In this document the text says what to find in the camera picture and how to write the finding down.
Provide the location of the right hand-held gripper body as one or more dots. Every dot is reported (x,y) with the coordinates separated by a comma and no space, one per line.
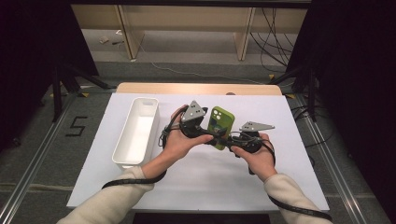
(255,126)

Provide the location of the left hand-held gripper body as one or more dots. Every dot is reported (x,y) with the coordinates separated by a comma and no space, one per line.
(193,112)

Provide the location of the green phone case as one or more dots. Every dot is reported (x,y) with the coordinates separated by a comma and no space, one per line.
(222,118)

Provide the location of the white storage box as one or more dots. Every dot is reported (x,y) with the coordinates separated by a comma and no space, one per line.
(137,133)

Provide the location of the person's right hand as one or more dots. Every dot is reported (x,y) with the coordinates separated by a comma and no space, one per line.
(261,161)

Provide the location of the person's left hand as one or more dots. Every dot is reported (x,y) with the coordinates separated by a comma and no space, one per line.
(177,146)

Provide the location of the white table sheet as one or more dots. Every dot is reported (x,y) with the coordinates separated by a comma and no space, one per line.
(193,186)

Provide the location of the black metal stand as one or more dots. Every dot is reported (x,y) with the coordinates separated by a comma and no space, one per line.
(312,93)
(56,93)

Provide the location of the wooden shelf furniture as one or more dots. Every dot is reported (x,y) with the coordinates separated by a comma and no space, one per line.
(186,18)

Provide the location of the black pen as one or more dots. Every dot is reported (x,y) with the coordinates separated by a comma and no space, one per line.
(117,42)

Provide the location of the white paper scrap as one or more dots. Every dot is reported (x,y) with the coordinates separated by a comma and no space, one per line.
(119,32)

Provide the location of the small white floor object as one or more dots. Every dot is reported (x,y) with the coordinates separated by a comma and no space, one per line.
(104,39)

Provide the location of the black curtain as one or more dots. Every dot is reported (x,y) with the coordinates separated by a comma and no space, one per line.
(358,62)
(28,46)

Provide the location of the metal floor rail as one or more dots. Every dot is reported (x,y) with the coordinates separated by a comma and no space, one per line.
(327,155)
(32,165)

